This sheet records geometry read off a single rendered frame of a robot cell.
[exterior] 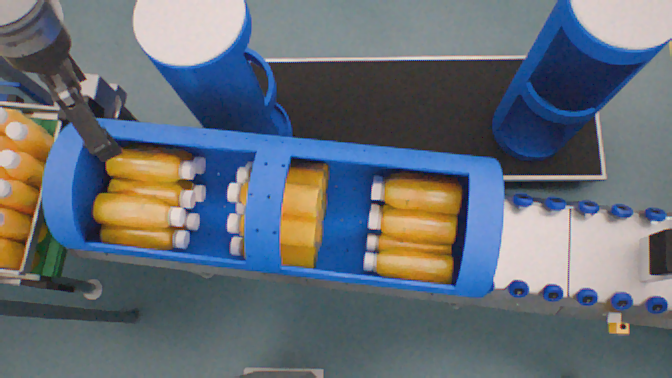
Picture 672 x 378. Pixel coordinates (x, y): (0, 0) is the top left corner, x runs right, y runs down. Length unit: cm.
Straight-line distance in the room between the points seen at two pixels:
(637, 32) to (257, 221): 98
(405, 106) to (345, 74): 28
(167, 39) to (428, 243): 79
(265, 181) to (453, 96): 137
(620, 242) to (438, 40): 142
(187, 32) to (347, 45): 121
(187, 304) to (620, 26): 177
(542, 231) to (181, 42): 97
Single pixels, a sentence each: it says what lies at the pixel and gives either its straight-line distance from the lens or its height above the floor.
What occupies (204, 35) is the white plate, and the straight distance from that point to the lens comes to 144.
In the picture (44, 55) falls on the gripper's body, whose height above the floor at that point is 170.
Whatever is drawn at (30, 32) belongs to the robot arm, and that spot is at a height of 175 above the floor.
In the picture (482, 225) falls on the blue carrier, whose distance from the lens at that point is 105.
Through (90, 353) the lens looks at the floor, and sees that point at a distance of 249.
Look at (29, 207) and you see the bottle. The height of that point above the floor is 99.
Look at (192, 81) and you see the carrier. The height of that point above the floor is 95.
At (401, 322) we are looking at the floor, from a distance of 224.
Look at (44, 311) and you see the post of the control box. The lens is 183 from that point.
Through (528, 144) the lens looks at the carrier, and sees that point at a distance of 228.
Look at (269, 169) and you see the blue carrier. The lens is 107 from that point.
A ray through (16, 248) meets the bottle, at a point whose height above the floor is 100.
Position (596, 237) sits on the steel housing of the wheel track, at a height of 93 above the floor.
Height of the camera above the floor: 224
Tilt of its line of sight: 75 degrees down
